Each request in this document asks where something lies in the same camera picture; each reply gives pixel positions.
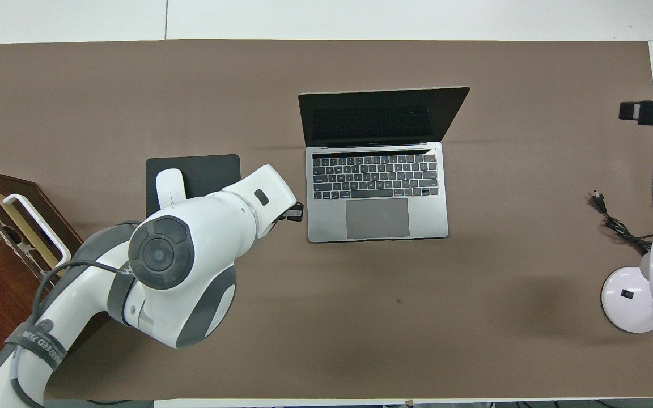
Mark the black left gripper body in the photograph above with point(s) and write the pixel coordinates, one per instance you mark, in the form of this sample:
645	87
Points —
282	216

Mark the silver laptop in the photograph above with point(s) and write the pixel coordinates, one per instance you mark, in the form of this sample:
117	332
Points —
377	218

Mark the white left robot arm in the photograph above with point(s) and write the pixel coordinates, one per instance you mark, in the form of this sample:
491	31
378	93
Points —
202	249

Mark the black mouse pad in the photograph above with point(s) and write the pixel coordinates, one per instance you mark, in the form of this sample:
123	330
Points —
207	170

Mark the white computer mouse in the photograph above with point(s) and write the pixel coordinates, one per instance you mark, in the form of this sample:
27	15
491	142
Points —
168	184

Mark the brown table mat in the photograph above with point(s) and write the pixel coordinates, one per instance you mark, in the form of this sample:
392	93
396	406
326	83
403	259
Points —
360	317

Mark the white desk lamp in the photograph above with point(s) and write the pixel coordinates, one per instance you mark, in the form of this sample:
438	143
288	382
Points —
627	300

